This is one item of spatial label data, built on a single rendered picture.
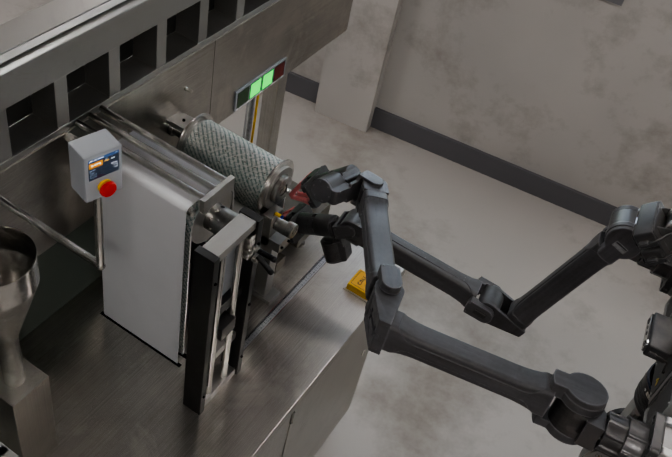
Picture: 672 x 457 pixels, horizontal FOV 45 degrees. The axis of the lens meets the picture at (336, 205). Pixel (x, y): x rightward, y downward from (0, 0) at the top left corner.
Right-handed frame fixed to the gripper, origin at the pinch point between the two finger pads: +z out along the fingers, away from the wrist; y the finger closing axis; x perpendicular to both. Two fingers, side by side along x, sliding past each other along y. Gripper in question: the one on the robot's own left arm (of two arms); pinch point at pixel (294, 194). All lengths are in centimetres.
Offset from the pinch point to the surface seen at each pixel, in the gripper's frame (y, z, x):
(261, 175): -5.8, 0.6, 8.9
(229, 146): -3.4, 7.6, 17.6
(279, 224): -6.2, 3.5, -4.2
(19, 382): -73, 17, 5
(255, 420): -37, 12, -38
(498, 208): 182, 64, -101
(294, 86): 190, 148, -9
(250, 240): -33.5, -16.0, 5.0
